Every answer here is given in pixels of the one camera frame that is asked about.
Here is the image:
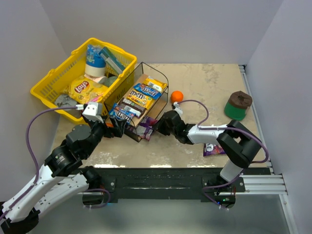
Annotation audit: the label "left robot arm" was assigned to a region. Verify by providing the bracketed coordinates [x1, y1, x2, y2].
[0, 117, 126, 234]

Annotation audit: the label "yellow M&M's bag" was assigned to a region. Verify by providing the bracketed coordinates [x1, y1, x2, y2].
[126, 89, 155, 110]

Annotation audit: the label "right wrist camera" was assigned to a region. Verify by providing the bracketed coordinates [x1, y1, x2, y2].
[172, 102, 183, 117]

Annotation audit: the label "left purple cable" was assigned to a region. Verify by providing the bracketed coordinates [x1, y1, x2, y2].
[0, 104, 85, 220]

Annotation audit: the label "yellow Lay's chips bag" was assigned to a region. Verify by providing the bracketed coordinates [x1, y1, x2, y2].
[62, 76, 108, 104]

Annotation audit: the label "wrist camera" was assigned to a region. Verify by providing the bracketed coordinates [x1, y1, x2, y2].
[82, 102, 104, 123]
[172, 102, 183, 117]

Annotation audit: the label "pink tissue roll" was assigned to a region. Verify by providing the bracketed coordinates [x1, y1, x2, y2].
[84, 74, 107, 85]

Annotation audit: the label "green cup brown lid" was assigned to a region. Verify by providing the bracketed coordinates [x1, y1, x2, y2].
[224, 91, 253, 121]

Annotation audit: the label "teal box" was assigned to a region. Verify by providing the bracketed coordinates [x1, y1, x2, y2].
[98, 47, 125, 75]

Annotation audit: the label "blue M&M's bag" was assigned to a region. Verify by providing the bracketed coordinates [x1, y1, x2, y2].
[134, 83, 161, 99]
[109, 103, 135, 123]

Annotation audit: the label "orange near shelf back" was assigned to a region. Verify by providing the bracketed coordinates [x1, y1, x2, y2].
[170, 91, 184, 103]

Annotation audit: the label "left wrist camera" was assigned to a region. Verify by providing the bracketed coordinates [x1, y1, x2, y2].
[82, 102, 104, 123]

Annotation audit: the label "small yellow snack bar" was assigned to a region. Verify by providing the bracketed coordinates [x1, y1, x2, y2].
[143, 76, 168, 93]

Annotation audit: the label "green round ball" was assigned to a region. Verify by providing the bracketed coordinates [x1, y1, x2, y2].
[105, 76, 118, 87]

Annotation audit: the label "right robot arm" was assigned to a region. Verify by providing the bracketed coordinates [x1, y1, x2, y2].
[153, 110, 264, 182]

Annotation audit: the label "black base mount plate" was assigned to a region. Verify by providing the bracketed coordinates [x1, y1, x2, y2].
[82, 168, 245, 205]

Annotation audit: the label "wood and wire shelf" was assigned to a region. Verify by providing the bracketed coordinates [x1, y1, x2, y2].
[104, 62, 169, 142]

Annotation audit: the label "brown chocolate bag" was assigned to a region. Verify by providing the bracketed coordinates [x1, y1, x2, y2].
[118, 97, 146, 118]

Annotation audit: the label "grey crumpled cloth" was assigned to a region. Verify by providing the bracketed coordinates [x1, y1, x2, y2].
[54, 94, 77, 110]

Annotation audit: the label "purple Fox's candy bag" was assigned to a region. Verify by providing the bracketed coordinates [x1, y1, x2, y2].
[125, 116, 157, 142]

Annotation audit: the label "yellow plastic basket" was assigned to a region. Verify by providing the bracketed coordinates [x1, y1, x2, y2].
[30, 38, 137, 116]

